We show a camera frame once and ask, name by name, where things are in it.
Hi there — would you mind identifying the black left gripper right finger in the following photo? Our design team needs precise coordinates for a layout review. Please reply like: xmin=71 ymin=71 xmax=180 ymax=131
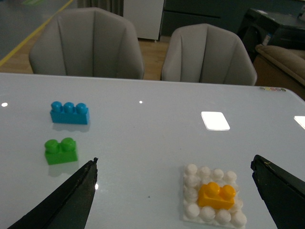
xmin=251 ymin=155 xmax=305 ymax=229

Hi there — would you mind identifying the white cabinet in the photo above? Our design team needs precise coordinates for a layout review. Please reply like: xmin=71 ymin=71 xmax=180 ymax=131
xmin=123 ymin=0 xmax=164 ymax=41

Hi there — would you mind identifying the white studded base plate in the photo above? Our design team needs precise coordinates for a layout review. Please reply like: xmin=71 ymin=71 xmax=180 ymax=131
xmin=183 ymin=164 xmax=247 ymax=229

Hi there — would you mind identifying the yellow two-stud toy block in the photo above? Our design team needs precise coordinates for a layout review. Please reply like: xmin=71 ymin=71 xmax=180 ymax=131
xmin=197 ymin=182 xmax=236 ymax=210

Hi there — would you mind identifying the dark appliance on right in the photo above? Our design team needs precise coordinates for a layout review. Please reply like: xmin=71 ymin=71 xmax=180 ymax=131
xmin=237 ymin=9 xmax=305 ymax=61

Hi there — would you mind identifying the green two-stud toy block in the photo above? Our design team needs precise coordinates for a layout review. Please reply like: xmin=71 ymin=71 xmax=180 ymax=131
xmin=44 ymin=137 xmax=78 ymax=165

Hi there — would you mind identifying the grey curtain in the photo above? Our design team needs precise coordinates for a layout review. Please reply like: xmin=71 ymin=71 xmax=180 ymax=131
xmin=77 ymin=0 xmax=124 ymax=16

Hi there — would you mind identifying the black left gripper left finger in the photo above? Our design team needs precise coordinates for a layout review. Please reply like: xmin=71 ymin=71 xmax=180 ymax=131
xmin=9 ymin=157 xmax=98 ymax=229

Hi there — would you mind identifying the right grey upholstered chair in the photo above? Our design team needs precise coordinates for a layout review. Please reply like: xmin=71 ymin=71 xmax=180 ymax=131
xmin=161 ymin=24 xmax=257 ymax=86

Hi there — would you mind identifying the beige sofa armrest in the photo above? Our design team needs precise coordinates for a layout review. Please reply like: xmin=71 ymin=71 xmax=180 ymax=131
xmin=253 ymin=44 xmax=305 ymax=99

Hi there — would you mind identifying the coloured dot sticker strip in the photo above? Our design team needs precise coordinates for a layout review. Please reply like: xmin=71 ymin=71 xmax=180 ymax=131
xmin=259 ymin=86 xmax=286 ymax=92

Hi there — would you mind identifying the left grey upholstered chair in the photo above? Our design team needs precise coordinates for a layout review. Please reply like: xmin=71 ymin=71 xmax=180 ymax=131
xmin=29 ymin=8 xmax=144 ymax=79

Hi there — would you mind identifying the grey upholstered chair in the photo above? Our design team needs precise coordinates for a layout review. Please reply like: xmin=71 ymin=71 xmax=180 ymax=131
xmin=161 ymin=24 xmax=257 ymax=86
xmin=29 ymin=8 xmax=144 ymax=79

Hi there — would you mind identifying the dark teal counter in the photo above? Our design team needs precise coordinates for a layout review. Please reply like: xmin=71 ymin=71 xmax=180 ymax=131
xmin=160 ymin=0 xmax=305 ymax=37

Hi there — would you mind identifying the blue three-stud toy block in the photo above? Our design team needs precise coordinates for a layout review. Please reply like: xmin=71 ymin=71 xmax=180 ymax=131
xmin=50 ymin=101 xmax=90 ymax=125

